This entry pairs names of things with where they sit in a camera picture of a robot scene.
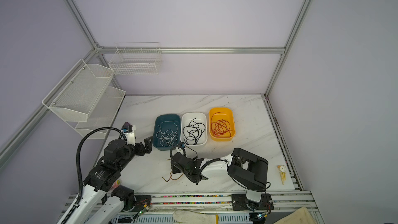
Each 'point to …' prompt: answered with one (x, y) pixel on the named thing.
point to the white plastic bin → (185, 118)
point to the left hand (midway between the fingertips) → (143, 138)
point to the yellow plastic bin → (228, 116)
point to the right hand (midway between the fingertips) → (170, 164)
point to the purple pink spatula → (127, 125)
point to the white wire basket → (132, 58)
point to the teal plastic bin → (166, 122)
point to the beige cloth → (301, 216)
